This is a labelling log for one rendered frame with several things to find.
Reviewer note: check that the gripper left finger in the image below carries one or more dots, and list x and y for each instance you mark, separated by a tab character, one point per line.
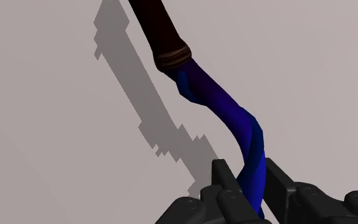
225	198

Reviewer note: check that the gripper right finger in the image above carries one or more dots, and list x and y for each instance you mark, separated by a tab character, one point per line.
305	201

